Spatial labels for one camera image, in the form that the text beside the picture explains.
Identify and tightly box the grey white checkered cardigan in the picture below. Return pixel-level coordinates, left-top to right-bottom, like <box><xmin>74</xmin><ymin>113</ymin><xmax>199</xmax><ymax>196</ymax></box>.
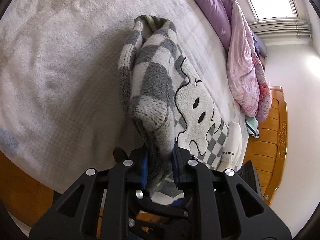
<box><xmin>118</xmin><ymin>15</ymin><xmax>229</xmax><ymax>198</ymax></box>

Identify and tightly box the cream white folded garment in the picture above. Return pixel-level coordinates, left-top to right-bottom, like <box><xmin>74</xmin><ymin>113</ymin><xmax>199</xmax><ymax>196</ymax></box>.
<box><xmin>217</xmin><ymin>121</ymin><xmax>242</xmax><ymax>172</ymax></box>

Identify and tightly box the wooden headboard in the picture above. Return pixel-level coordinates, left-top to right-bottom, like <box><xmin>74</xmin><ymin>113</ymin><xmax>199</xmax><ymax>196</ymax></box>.
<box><xmin>244</xmin><ymin>86</ymin><xmax>288</xmax><ymax>205</ymax></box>

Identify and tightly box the striped light pillow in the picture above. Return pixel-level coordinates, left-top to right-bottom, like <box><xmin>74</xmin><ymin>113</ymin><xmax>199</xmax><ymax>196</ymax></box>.
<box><xmin>245</xmin><ymin>116</ymin><xmax>260</xmax><ymax>139</ymax></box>

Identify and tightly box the purple floral duvet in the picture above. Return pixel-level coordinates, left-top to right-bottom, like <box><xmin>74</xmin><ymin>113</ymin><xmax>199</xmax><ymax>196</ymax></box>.
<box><xmin>194</xmin><ymin>0</ymin><xmax>272</xmax><ymax>122</ymax></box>

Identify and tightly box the white floral bed sheet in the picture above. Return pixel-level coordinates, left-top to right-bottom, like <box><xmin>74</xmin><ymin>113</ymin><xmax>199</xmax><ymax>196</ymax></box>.
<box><xmin>1</xmin><ymin>0</ymin><xmax>248</xmax><ymax>192</ymax></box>

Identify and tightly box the blue grey pillow pile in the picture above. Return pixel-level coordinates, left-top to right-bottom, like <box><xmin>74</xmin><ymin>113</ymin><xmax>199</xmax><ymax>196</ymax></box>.
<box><xmin>252</xmin><ymin>33</ymin><xmax>267</xmax><ymax>67</ymax></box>

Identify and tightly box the right grey beige curtain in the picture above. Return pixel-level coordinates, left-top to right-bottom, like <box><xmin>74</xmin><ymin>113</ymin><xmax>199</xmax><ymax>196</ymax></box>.
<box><xmin>249</xmin><ymin>19</ymin><xmax>312</xmax><ymax>46</ymax></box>

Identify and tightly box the wooden bed frame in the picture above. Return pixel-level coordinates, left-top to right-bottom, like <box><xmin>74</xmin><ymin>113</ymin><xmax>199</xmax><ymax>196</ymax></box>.
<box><xmin>0</xmin><ymin>153</ymin><xmax>61</xmax><ymax>227</ymax></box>

